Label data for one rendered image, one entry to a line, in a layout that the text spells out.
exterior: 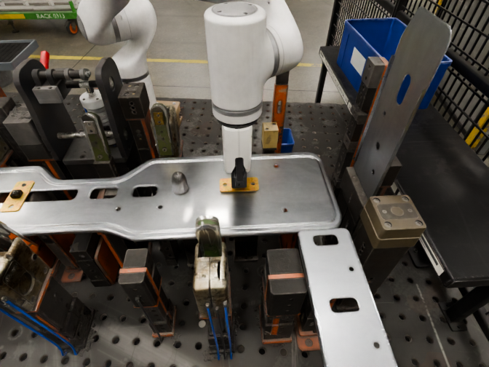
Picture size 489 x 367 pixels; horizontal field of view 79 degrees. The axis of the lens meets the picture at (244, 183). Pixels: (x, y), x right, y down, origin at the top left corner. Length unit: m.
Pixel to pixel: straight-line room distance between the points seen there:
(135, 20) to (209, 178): 0.60
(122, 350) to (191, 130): 0.85
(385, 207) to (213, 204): 0.33
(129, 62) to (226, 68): 0.72
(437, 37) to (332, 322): 0.43
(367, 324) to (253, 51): 0.43
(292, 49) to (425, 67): 0.19
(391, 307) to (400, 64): 0.60
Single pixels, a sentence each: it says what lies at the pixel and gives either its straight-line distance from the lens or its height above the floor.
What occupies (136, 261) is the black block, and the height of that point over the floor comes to 0.99.
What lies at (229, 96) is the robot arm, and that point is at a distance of 0.46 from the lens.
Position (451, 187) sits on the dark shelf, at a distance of 0.74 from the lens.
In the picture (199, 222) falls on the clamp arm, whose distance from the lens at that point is 0.45.
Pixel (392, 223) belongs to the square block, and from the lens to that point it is 0.57.
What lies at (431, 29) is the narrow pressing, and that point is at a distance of 0.52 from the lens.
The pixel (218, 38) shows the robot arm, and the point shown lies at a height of 1.32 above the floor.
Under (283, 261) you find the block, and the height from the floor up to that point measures 0.98.
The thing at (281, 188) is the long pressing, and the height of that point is 1.00.
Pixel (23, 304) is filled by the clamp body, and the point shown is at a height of 0.96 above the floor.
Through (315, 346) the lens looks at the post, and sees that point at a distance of 0.82.
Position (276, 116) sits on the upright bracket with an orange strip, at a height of 1.08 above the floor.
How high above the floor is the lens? 1.48
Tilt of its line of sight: 47 degrees down
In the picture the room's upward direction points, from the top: straight up
